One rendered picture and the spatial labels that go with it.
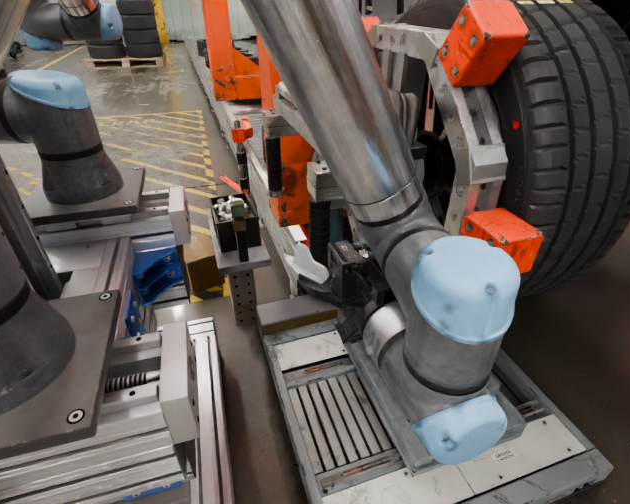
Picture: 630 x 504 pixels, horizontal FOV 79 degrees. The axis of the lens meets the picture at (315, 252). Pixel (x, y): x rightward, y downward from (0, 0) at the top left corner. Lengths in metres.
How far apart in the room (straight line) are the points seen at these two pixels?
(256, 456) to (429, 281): 1.11
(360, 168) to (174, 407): 0.36
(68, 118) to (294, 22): 0.64
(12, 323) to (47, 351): 0.05
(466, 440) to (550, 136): 0.45
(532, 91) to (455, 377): 0.46
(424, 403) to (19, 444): 0.38
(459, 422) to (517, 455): 1.01
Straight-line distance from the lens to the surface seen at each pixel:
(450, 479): 1.26
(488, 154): 0.64
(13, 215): 0.79
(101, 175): 0.92
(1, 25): 0.22
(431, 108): 0.90
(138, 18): 8.93
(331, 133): 0.33
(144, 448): 0.58
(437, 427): 0.36
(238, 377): 1.51
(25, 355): 0.51
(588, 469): 1.43
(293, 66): 0.31
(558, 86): 0.69
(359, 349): 1.38
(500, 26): 0.64
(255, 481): 1.30
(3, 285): 0.48
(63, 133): 0.88
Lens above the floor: 1.17
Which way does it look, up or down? 34 degrees down
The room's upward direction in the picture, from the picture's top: straight up
